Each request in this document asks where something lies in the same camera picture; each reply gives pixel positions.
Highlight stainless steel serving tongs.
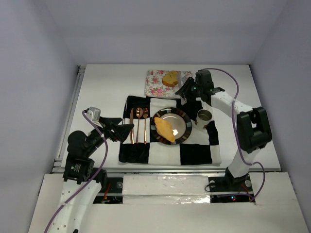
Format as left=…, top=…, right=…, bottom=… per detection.
left=176, top=76, right=193, bottom=99

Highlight round bread piece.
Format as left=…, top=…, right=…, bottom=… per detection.
left=162, top=70, right=180, bottom=87

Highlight long bread piece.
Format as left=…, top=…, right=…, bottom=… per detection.
left=154, top=117, right=175, bottom=143

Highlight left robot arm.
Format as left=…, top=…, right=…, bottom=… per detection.
left=44, top=117, right=134, bottom=233

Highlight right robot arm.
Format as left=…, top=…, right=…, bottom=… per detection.
left=176, top=68, right=272, bottom=193

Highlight copper knife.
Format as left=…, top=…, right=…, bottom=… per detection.
left=129, top=108, right=135, bottom=144

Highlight black white checkered cloth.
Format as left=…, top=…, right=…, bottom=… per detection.
left=119, top=96, right=222, bottom=166

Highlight copper spoon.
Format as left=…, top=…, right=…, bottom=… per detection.
left=135, top=107, right=143, bottom=144

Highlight metal cup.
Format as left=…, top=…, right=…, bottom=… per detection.
left=195, top=109, right=212, bottom=129

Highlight dark rimmed ceramic plate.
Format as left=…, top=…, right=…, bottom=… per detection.
left=150, top=107, right=192, bottom=145

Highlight copper fork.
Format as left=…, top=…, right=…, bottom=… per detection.
left=143, top=107, right=148, bottom=145

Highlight floral rectangular tray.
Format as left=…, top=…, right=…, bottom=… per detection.
left=144, top=69, right=192, bottom=99

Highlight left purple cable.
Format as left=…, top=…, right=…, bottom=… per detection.
left=43, top=109, right=109, bottom=233

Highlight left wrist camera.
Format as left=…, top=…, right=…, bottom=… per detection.
left=86, top=107, right=101, bottom=126

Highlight aluminium left rail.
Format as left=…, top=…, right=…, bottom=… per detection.
left=50, top=65, right=86, bottom=174

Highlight aluminium rail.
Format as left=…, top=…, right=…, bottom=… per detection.
left=81, top=167, right=280, bottom=197
left=50, top=65, right=86, bottom=174

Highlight aluminium front rail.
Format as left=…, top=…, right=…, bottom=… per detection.
left=81, top=167, right=280, bottom=197

